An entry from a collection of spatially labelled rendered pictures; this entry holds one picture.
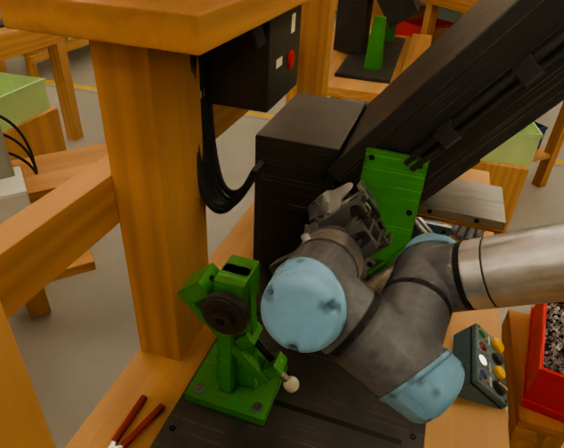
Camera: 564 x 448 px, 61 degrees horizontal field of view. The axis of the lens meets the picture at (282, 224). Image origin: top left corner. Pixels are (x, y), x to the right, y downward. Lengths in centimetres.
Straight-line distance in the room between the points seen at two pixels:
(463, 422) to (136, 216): 66
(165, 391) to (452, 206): 68
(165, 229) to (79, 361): 152
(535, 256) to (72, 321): 216
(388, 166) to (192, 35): 49
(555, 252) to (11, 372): 55
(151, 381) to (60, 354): 136
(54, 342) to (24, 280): 168
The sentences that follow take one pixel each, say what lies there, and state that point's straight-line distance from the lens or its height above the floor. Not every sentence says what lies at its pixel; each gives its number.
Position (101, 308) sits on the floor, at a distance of 246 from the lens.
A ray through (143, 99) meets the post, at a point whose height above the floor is 141.
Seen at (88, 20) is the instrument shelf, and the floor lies 152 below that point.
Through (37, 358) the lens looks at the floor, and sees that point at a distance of 232.
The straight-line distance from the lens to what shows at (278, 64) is 82.
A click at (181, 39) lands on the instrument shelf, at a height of 151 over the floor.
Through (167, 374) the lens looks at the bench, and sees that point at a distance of 97.
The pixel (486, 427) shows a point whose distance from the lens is 96.
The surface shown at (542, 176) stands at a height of 9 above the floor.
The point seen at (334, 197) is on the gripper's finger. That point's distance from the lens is 68.
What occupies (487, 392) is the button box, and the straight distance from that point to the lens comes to 97.
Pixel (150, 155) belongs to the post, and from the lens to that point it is 72.
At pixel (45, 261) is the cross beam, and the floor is 122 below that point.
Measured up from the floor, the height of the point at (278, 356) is 100.
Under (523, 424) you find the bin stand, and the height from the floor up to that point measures 79.
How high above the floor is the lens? 163
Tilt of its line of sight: 34 degrees down
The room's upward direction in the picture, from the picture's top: 3 degrees clockwise
